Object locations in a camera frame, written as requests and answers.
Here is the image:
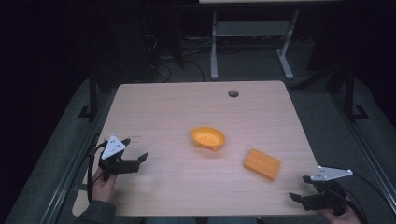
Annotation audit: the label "black metal stand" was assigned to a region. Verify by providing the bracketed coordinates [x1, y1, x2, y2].
[78, 66, 100, 121]
[343, 62, 370, 122]

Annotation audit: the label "cables on floor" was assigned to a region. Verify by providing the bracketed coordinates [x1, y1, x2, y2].
[141, 32, 213, 83]

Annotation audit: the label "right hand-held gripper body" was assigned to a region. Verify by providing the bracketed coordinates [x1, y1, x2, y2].
[309, 165, 355, 217]

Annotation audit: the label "person's right hand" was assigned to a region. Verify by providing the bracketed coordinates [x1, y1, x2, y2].
[321, 204, 362, 224]

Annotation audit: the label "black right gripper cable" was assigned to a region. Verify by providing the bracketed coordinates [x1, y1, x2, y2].
[320, 165, 393, 224]

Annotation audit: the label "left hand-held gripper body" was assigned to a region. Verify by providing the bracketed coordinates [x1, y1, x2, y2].
[98, 133, 129, 183]

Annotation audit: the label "grey metal floor rail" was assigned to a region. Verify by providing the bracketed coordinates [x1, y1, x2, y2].
[330, 92, 396, 208]
[38, 92, 117, 224]

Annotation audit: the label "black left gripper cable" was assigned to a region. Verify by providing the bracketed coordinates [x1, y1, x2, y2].
[87, 139, 109, 203]

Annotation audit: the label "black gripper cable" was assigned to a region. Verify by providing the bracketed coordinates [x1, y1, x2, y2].
[87, 139, 109, 203]
[320, 165, 393, 224]

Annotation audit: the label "person's left hand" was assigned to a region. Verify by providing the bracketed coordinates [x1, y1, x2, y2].
[91, 167, 119, 204]

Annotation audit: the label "orange soap dish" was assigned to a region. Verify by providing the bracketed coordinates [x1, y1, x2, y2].
[190, 126, 227, 153]

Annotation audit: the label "white metal table frame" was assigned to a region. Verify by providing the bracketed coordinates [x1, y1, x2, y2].
[210, 8, 301, 81]

